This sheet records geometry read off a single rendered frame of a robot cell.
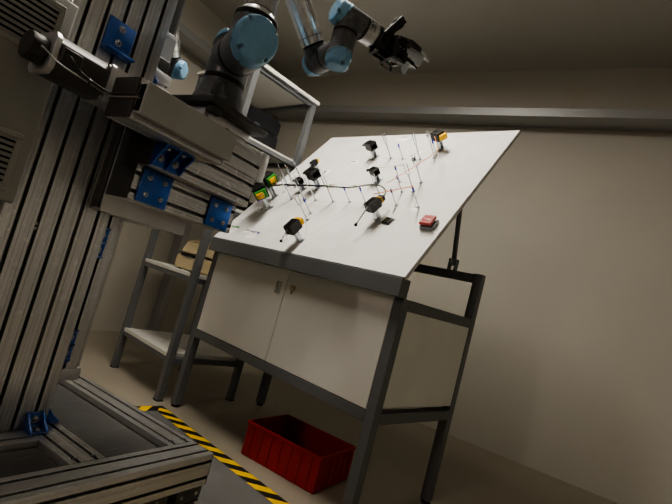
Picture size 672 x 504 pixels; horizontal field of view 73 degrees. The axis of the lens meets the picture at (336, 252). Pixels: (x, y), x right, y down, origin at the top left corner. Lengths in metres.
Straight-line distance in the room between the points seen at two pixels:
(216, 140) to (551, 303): 2.69
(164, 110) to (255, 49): 0.33
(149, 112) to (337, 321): 1.04
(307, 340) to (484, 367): 1.86
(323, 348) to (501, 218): 2.13
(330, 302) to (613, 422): 2.14
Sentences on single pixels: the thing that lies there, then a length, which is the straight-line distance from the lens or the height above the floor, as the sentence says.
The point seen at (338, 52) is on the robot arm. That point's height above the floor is 1.43.
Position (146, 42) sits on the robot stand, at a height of 1.27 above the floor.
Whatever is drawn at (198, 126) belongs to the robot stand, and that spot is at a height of 1.04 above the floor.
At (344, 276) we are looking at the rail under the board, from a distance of 1.70.
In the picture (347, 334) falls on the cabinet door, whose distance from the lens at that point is 1.71.
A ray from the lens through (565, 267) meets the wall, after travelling 3.43.
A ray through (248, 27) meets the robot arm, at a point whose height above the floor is 1.34.
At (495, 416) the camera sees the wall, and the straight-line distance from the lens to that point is 3.45.
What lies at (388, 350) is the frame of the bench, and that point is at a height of 0.62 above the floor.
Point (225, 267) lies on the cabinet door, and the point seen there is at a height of 0.73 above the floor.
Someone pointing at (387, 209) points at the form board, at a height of 1.15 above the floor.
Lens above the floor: 0.76
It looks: 5 degrees up
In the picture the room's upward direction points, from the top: 15 degrees clockwise
